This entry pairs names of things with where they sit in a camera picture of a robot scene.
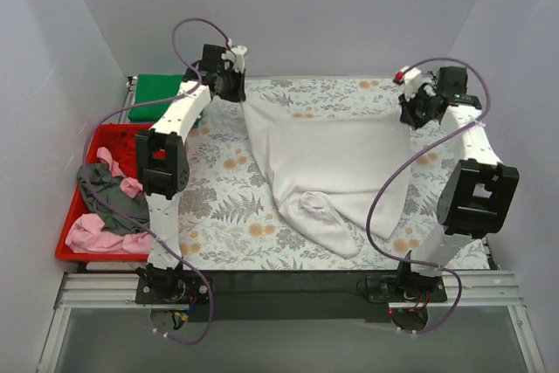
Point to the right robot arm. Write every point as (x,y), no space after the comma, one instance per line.
(480,189)

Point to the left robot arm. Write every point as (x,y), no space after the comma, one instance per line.
(161,159)

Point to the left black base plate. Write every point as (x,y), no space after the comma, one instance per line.
(182,290)

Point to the pink t shirt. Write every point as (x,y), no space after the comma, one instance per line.
(86,234)

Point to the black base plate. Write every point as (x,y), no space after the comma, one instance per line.
(387,288)
(182,290)

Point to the white t shirt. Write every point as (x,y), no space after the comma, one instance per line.
(324,173)

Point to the aluminium rail frame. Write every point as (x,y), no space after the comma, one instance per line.
(481,288)

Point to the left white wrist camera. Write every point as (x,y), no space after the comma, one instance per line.
(235,58)

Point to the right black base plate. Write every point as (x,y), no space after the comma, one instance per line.
(387,288)

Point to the red t shirt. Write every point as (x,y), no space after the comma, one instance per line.
(119,139)

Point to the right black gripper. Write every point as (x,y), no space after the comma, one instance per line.
(410,113)

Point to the floral table cloth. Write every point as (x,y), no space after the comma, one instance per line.
(228,220)

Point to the grey t shirt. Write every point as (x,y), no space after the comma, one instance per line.
(118,201)

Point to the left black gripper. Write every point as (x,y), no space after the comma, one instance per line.
(236,90)

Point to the folded green t shirt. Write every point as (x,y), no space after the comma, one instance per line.
(152,87)

